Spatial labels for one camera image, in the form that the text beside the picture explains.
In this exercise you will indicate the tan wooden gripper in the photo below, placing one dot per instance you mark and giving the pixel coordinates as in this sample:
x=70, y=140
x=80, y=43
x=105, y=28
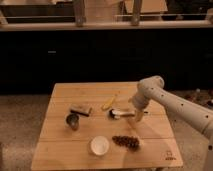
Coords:
x=139, y=115

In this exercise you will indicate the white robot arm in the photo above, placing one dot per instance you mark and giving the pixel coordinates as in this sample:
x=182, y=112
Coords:
x=197, y=116

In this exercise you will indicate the dark grape bunch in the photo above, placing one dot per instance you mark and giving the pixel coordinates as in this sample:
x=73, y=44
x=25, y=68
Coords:
x=131, y=143

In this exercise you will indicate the yellow banana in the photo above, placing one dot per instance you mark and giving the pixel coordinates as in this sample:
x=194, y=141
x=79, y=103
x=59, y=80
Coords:
x=108, y=104

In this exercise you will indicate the white bowl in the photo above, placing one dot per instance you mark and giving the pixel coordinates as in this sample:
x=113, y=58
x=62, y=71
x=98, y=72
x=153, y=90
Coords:
x=99, y=145

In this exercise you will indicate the brown wooden block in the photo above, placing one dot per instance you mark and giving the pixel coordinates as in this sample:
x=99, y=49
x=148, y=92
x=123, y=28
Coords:
x=82, y=110

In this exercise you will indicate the dark metal cup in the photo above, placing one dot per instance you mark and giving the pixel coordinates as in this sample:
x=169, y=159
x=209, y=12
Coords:
x=73, y=121

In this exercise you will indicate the wooden shelf rail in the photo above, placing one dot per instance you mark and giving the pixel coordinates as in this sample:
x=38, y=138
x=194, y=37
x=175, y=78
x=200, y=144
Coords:
x=106, y=26

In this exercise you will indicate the right wooden post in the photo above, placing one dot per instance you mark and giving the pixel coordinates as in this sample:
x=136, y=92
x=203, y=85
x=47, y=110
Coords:
x=137, y=4

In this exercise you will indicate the wooden post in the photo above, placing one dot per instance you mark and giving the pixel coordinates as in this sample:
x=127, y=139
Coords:
x=137, y=4
x=79, y=11

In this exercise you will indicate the left wooden post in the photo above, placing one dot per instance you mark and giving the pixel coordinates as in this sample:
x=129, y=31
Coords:
x=79, y=11

